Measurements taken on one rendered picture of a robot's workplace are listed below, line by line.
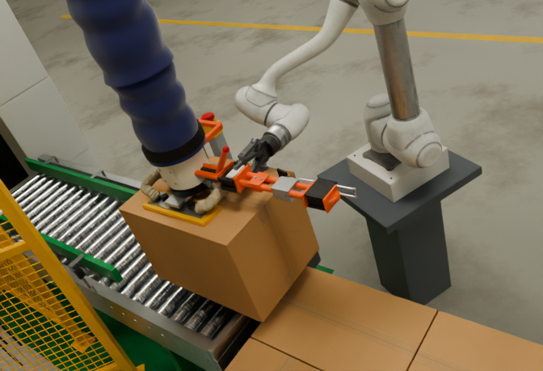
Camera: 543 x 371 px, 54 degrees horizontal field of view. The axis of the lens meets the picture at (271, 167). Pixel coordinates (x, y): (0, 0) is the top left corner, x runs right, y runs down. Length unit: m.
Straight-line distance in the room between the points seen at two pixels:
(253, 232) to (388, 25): 0.81
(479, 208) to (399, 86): 1.51
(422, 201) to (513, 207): 1.14
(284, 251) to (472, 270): 1.23
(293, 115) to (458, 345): 0.97
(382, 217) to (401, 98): 0.51
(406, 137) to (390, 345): 0.74
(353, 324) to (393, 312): 0.15
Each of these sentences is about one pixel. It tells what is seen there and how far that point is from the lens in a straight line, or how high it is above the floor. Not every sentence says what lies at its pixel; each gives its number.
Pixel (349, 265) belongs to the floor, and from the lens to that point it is 3.03.
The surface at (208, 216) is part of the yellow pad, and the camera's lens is 1.86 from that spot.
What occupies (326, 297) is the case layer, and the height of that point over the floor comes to 0.54.
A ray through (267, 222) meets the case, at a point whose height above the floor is 1.00.
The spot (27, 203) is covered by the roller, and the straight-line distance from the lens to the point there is 3.78.
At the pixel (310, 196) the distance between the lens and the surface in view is 1.55.
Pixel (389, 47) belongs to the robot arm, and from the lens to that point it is 1.81.
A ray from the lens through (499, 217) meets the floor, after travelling 3.20.
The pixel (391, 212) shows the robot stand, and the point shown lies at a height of 0.75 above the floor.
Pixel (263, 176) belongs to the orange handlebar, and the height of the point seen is 1.22.
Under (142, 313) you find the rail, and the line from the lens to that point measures 2.40.
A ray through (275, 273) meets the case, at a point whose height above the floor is 0.80.
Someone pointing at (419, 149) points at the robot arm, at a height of 1.05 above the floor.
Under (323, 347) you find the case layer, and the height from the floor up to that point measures 0.54.
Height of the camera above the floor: 2.19
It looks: 34 degrees down
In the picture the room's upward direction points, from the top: 19 degrees counter-clockwise
